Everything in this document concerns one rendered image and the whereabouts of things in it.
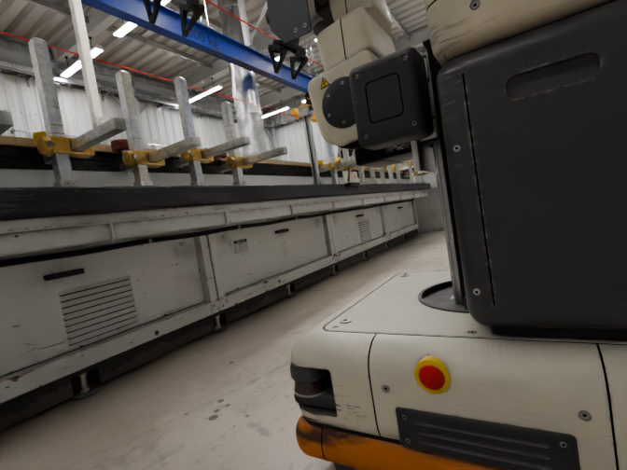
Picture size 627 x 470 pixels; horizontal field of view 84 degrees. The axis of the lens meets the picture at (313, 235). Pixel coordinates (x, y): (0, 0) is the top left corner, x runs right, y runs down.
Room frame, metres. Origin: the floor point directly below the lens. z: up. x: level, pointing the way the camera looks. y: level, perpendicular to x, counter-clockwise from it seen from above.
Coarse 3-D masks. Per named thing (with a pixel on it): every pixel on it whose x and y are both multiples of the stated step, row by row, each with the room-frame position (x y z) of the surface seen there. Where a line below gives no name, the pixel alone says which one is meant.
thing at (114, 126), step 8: (112, 120) 0.94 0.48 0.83; (120, 120) 0.95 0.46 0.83; (96, 128) 0.99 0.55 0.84; (104, 128) 0.96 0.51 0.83; (112, 128) 0.95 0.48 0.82; (120, 128) 0.95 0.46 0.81; (80, 136) 1.04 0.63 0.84; (88, 136) 1.01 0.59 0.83; (96, 136) 0.99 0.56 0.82; (104, 136) 0.99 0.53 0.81; (112, 136) 1.00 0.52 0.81; (72, 144) 1.06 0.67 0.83; (80, 144) 1.04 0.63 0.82; (88, 144) 1.03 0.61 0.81; (96, 144) 1.04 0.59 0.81; (48, 160) 1.15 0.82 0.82
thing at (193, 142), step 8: (192, 136) 1.15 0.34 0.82; (176, 144) 1.19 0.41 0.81; (184, 144) 1.17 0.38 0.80; (192, 144) 1.15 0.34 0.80; (200, 144) 1.17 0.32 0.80; (152, 152) 1.27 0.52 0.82; (160, 152) 1.24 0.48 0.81; (168, 152) 1.22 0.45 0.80; (176, 152) 1.21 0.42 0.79; (152, 160) 1.28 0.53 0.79; (120, 168) 1.38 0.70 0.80; (128, 168) 1.35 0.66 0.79
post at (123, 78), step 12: (120, 72) 1.25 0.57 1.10; (120, 84) 1.25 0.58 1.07; (120, 96) 1.26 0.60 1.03; (132, 96) 1.27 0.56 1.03; (132, 108) 1.27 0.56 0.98; (132, 120) 1.26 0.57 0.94; (132, 132) 1.25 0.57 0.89; (132, 144) 1.25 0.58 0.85; (132, 168) 1.27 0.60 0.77; (144, 168) 1.27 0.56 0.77
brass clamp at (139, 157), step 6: (132, 150) 1.24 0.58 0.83; (138, 150) 1.25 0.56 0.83; (144, 150) 1.27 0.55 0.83; (126, 156) 1.23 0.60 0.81; (132, 156) 1.22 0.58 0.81; (138, 156) 1.25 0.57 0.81; (144, 156) 1.27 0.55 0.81; (126, 162) 1.24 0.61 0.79; (132, 162) 1.24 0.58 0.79; (138, 162) 1.24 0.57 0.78; (144, 162) 1.26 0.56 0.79; (150, 162) 1.28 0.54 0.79; (156, 162) 1.30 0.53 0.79; (162, 162) 1.33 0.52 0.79
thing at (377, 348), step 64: (384, 320) 0.66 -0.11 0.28; (448, 320) 0.60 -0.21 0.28; (320, 384) 0.62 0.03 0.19; (384, 384) 0.53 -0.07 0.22; (448, 384) 0.48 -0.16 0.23; (512, 384) 0.44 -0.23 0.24; (576, 384) 0.41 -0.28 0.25; (320, 448) 0.60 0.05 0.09; (384, 448) 0.54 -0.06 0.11; (448, 448) 0.49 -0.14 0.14; (512, 448) 0.44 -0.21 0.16; (576, 448) 0.41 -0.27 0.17
